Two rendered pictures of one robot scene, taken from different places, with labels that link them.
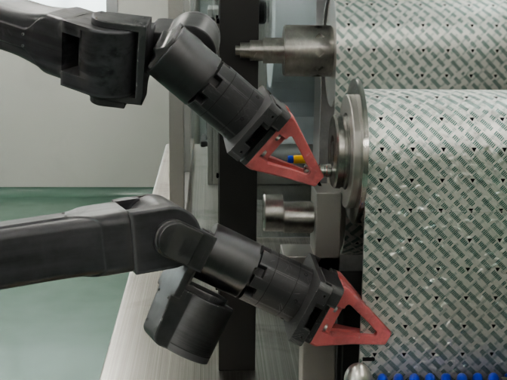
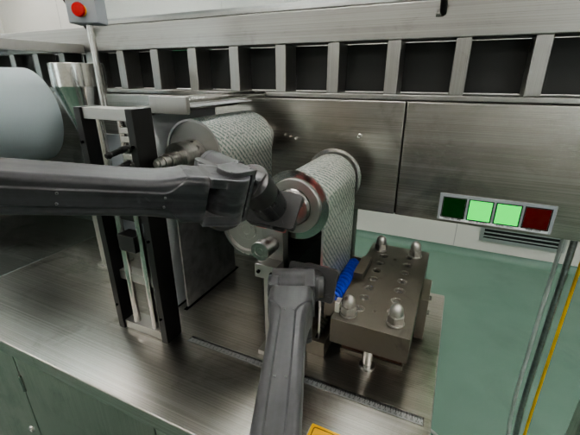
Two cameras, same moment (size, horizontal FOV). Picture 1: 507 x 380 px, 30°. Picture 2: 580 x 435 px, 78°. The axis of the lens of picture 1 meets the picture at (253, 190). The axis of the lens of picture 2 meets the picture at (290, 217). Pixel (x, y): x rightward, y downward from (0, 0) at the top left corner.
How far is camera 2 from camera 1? 0.82 m
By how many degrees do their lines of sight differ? 60
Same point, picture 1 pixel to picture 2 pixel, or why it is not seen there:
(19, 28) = (160, 193)
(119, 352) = (95, 376)
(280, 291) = not seen: hidden behind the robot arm
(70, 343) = not seen: outside the picture
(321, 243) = (284, 254)
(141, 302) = (38, 342)
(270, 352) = not seen: hidden behind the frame
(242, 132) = (289, 215)
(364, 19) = (224, 135)
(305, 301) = (328, 282)
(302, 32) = (189, 146)
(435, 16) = (243, 128)
